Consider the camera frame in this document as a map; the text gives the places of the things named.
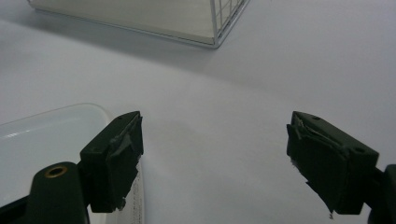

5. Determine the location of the white wire basket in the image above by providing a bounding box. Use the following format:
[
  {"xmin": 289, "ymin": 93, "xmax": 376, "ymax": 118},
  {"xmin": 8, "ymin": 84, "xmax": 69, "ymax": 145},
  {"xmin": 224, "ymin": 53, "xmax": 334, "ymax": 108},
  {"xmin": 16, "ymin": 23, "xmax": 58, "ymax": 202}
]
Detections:
[{"xmin": 27, "ymin": 0, "xmax": 251, "ymax": 49}]

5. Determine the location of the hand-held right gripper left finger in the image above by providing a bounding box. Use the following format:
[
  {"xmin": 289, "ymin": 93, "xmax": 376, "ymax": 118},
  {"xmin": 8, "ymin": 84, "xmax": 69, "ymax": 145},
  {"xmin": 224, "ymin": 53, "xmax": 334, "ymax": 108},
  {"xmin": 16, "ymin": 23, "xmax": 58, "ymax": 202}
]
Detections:
[{"xmin": 78, "ymin": 110, "xmax": 145, "ymax": 214}]

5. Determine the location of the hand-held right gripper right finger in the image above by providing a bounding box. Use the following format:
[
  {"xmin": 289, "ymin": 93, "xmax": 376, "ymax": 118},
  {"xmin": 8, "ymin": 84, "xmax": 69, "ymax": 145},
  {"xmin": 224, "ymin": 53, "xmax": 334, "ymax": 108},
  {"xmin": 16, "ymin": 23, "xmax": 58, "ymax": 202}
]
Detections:
[{"xmin": 286, "ymin": 110, "xmax": 380, "ymax": 218}]

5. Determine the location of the white plastic tray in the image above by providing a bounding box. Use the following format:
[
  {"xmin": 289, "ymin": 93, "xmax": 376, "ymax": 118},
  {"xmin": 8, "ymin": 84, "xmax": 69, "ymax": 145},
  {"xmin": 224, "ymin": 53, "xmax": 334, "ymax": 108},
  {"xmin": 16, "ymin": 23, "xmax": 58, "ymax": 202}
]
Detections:
[{"xmin": 0, "ymin": 103, "xmax": 146, "ymax": 224}]

